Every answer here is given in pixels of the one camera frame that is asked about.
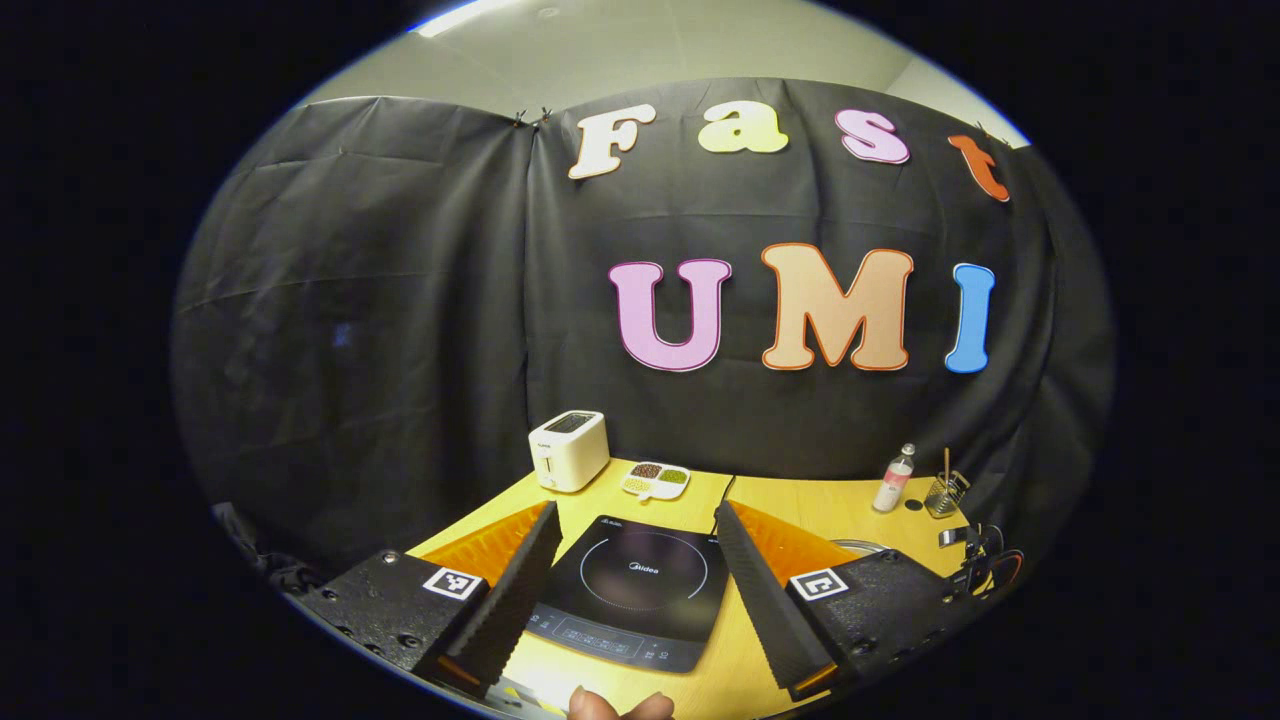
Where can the clear bottle pink label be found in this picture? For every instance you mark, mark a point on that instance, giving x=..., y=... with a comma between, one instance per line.
x=892, y=485

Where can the white divided snack dish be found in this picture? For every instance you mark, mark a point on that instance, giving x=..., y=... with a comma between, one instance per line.
x=655, y=480

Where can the stainless steel pot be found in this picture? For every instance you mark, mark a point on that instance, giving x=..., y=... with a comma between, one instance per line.
x=860, y=547

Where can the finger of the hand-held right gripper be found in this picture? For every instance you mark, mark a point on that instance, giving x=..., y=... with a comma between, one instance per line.
x=1012, y=570

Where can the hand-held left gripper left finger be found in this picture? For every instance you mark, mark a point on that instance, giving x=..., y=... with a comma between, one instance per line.
x=520, y=600

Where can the black induction cooktop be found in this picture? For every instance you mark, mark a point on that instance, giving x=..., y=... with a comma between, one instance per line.
x=640, y=580

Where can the white toaster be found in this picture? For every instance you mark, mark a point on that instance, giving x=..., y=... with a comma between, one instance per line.
x=568, y=452

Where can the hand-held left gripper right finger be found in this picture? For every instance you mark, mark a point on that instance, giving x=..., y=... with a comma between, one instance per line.
x=765, y=610

